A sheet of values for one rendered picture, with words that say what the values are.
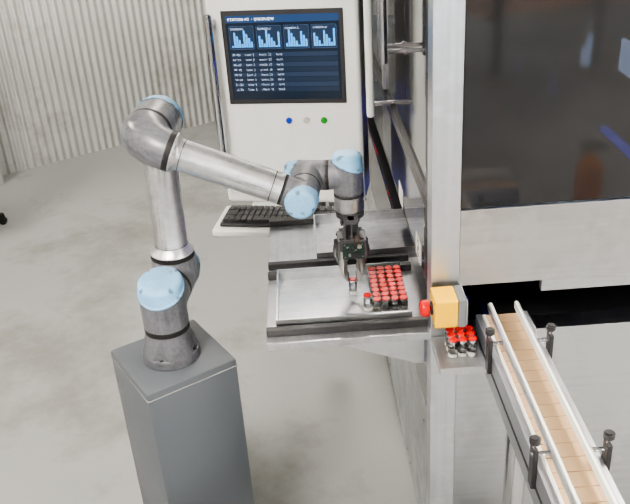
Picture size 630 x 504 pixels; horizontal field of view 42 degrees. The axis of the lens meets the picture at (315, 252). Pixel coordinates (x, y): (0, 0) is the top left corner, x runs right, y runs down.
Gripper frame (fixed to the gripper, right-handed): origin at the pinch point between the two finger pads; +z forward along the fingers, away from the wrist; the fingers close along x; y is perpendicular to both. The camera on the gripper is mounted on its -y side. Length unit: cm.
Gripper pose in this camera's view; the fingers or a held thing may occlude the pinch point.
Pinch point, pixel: (352, 275)
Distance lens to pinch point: 215.5
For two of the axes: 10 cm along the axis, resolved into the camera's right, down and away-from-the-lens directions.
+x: 10.0, -0.7, 0.0
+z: 0.6, 8.8, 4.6
